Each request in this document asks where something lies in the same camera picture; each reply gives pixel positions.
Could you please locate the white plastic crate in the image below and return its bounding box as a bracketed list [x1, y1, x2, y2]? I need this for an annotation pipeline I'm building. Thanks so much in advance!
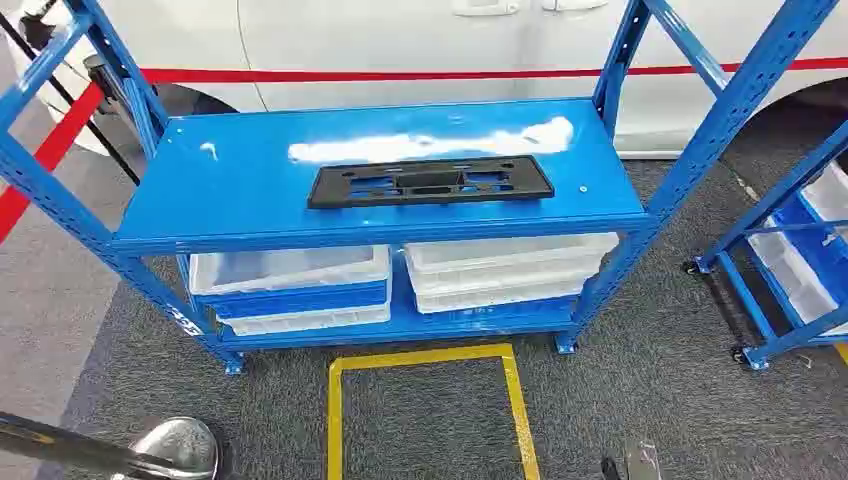
[188, 245, 392, 297]
[218, 303, 393, 337]
[411, 270, 599, 315]
[404, 233, 621, 280]

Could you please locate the blue metal shelf rack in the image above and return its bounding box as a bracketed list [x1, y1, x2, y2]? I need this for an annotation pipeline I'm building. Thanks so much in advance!
[682, 122, 848, 372]
[0, 0, 839, 377]

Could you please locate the red barrier belt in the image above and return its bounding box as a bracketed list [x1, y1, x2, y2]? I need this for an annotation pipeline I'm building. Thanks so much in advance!
[0, 82, 106, 246]
[139, 58, 848, 86]

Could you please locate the white car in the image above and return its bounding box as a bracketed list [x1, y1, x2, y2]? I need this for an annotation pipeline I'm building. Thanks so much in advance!
[19, 0, 848, 160]

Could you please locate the yellow floor tape square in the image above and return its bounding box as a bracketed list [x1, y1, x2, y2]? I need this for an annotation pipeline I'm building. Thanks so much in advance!
[326, 342, 543, 480]

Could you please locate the thin black barrier pole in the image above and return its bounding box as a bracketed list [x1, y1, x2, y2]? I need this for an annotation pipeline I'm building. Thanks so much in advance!
[0, 9, 142, 187]

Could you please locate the white plastic bin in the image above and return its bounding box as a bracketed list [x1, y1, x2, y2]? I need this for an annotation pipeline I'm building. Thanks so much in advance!
[748, 218, 848, 327]
[801, 162, 848, 223]

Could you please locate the blue plastic bin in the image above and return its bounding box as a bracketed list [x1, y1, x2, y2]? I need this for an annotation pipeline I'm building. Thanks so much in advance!
[775, 197, 848, 296]

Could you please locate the black plastic plate frame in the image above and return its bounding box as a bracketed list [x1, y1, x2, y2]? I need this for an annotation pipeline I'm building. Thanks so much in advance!
[306, 155, 556, 211]

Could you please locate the chrome stanchion post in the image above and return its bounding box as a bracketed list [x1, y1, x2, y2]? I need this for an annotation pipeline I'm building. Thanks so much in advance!
[0, 410, 221, 480]

